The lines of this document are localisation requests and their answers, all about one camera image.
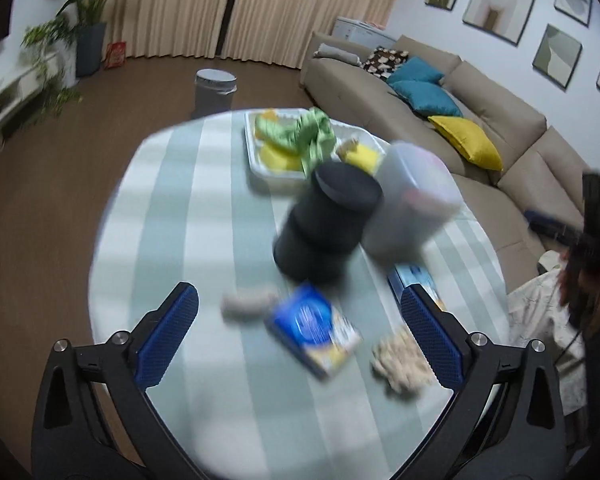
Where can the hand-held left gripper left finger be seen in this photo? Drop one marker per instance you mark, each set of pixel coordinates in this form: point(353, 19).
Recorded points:
point(167, 340)

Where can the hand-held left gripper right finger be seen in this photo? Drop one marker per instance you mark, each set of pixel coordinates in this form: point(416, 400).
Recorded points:
point(430, 340)

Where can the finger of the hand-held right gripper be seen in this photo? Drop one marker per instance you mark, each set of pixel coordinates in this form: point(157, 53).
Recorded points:
point(550, 224)

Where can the beige looped loofah scrubber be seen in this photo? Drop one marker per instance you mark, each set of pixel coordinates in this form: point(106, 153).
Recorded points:
point(400, 360)

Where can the blue and white tissue pack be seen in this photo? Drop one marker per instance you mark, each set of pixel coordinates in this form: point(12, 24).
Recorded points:
point(415, 276)

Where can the rectangular beige loofah pad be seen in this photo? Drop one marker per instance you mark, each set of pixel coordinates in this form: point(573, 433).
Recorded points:
point(247, 302)

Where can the blue and yellow tissue pack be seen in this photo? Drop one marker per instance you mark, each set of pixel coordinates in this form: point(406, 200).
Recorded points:
point(310, 327)

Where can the white plastic tray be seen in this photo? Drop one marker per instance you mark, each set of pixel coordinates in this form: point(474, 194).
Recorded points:
point(260, 170)

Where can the small yellow sponge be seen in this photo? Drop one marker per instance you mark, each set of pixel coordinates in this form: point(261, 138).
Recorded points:
point(362, 156)

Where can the small beige loofah pad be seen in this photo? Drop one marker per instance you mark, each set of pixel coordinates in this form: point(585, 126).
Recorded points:
point(347, 148)

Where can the large yellow sponge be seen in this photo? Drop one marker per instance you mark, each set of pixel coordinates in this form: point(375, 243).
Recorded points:
point(280, 159)

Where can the green cloth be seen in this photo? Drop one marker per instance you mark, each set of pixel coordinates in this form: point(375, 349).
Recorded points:
point(310, 135)

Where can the small orange round sponge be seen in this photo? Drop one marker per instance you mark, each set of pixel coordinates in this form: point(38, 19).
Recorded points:
point(270, 114)

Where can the beige leather sofa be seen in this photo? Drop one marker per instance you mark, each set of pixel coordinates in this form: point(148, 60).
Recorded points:
point(520, 160)

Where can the floral white clothing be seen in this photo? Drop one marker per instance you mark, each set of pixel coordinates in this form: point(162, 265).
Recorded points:
point(535, 310)

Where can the yellow pillow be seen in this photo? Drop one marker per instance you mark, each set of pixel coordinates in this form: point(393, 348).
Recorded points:
point(467, 140)

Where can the translucent plastic container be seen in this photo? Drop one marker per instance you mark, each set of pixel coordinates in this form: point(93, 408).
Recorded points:
point(410, 200)

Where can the black cylindrical container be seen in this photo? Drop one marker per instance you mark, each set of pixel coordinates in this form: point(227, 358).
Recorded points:
point(330, 225)

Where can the green and grey framed picture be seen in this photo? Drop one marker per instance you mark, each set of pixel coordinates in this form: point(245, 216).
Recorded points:
point(557, 57)

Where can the blue pillow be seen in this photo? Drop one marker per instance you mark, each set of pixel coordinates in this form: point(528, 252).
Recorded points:
point(415, 70)
point(427, 99)

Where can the large arch framed picture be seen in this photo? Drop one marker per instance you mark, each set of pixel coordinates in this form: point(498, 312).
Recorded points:
point(500, 2)

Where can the black and white patterned pillow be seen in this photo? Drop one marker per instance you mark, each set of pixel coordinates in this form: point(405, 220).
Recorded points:
point(382, 62)

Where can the grey trash bin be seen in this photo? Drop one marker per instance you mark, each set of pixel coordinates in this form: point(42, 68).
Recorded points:
point(215, 92)

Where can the white appliance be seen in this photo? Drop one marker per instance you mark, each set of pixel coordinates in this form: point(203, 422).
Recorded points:
point(362, 31)

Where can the folded grey cloth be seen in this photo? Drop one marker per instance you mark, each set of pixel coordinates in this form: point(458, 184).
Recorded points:
point(336, 53)

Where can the red paper bag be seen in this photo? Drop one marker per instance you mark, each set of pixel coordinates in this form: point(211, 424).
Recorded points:
point(115, 55)

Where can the white television cabinet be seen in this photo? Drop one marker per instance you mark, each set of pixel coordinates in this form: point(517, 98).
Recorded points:
point(10, 95)

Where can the dark grey plant pot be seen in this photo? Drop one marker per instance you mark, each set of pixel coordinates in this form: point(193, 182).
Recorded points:
point(90, 50)

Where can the small bushy green plant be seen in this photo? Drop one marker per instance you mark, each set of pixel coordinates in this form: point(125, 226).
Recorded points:
point(50, 60)

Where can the beige curtain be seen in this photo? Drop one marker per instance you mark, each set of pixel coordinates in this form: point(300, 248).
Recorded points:
point(320, 10)
point(170, 10)

